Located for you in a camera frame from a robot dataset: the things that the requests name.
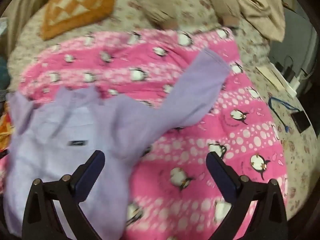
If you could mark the white power strip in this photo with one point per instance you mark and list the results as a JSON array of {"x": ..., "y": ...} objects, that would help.
[{"x": 287, "y": 86}]

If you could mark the orange yellow cloth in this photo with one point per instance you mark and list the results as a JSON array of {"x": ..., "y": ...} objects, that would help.
[{"x": 4, "y": 130}]

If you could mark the beige curtain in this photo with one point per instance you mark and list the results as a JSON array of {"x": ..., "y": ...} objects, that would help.
[{"x": 25, "y": 7}]

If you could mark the blue plastic bag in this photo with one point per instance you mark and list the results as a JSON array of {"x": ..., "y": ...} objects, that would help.
[{"x": 3, "y": 71}]

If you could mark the floral bed sheet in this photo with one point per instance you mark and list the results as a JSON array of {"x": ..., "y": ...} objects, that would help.
[{"x": 125, "y": 15}]

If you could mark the lavender jacket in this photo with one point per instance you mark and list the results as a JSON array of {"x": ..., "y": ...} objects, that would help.
[{"x": 62, "y": 135}]

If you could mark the black charger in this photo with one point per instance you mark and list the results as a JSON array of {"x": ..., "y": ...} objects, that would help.
[{"x": 287, "y": 68}]

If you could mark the black card holder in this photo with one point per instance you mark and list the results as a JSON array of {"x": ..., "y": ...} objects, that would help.
[{"x": 301, "y": 122}]

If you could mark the pink penguin print blanket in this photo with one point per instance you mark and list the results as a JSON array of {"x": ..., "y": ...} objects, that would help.
[{"x": 187, "y": 142}]

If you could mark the beige jacket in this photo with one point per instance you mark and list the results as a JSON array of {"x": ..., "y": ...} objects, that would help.
[{"x": 155, "y": 7}]

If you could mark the white charger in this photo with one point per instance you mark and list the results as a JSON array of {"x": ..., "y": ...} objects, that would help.
[{"x": 298, "y": 78}]

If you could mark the orange checkered plush mat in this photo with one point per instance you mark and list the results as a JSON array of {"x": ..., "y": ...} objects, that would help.
[{"x": 105, "y": 5}]

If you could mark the beige paper booklet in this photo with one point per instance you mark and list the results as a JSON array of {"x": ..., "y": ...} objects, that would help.
[{"x": 268, "y": 76}]

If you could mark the light beige cloth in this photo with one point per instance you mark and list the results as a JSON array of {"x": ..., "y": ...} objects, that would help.
[{"x": 262, "y": 5}]

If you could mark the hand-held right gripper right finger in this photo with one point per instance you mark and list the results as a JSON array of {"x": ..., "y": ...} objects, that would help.
[{"x": 220, "y": 177}]

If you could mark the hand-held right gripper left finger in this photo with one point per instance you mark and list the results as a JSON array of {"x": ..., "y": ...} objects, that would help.
[{"x": 90, "y": 177}]

